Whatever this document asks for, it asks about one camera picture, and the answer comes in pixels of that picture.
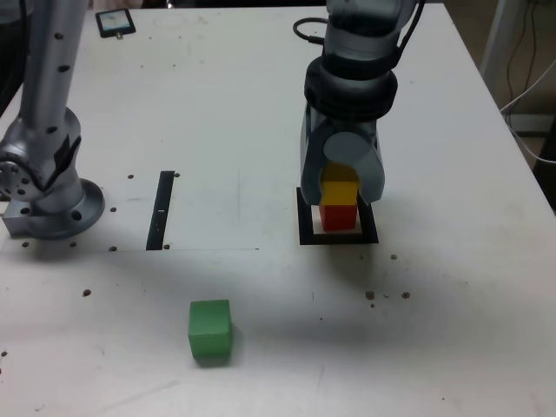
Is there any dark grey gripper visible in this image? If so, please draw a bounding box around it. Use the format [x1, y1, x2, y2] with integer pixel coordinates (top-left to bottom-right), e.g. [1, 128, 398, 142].
[299, 103, 387, 205]

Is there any yellow cube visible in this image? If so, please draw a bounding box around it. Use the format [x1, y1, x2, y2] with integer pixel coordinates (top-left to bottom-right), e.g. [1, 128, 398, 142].
[320, 162, 361, 208]

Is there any red cube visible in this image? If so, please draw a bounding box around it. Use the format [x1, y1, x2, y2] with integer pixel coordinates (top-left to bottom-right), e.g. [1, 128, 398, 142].
[319, 202, 358, 232]

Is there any green cube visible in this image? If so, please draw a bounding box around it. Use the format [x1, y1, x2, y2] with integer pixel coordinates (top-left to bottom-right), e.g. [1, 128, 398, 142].
[187, 299, 233, 361]

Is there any black tape square outline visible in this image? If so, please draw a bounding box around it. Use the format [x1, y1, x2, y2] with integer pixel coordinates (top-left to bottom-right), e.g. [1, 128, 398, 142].
[295, 185, 380, 247]

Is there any black tape strip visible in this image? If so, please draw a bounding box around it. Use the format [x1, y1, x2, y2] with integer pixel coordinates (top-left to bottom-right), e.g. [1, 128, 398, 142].
[145, 170, 175, 252]

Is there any black flat phone-like device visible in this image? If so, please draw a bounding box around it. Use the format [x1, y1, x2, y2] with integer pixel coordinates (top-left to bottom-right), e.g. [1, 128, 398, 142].
[95, 8, 136, 39]

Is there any black camera cable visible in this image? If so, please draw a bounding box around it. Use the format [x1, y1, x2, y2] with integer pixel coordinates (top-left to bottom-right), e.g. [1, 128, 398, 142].
[293, 17, 328, 45]

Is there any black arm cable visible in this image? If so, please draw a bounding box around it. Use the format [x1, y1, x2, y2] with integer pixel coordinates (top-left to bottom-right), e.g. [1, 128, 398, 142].
[390, 0, 427, 69]

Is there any white cable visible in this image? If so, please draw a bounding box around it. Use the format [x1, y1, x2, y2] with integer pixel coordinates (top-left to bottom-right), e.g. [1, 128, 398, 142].
[499, 58, 556, 165]

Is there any black hanging cable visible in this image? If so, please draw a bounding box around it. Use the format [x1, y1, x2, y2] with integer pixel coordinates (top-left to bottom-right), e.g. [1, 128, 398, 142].
[506, 0, 532, 105]
[520, 0, 543, 105]

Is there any white metal post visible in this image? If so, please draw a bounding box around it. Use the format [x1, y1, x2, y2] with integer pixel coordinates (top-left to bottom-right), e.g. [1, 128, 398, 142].
[480, 0, 522, 103]

